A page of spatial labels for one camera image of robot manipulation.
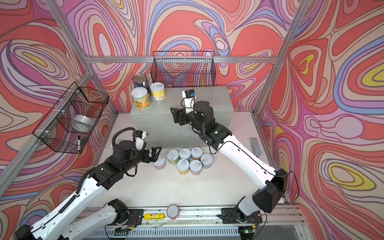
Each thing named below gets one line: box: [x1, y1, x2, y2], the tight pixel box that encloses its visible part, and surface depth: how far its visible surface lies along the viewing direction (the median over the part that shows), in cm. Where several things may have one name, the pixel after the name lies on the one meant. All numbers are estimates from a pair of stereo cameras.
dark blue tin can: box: [132, 74, 151, 97], surface depth 75 cm
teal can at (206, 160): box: [200, 153, 213, 169], surface depth 90 cm
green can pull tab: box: [166, 149, 180, 165], surface depth 91 cm
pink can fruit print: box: [189, 159, 203, 176], surface depth 87 cm
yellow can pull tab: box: [150, 82, 166, 101], surface depth 78 cm
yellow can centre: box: [176, 159, 190, 175], surface depth 88 cm
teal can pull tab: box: [179, 148, 191, 159], surface depth 93 cm
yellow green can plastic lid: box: [131, 87, 151, 110], surface depth 72 cm
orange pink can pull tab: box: [190, 147, 203, 158], surface depth 93 cm
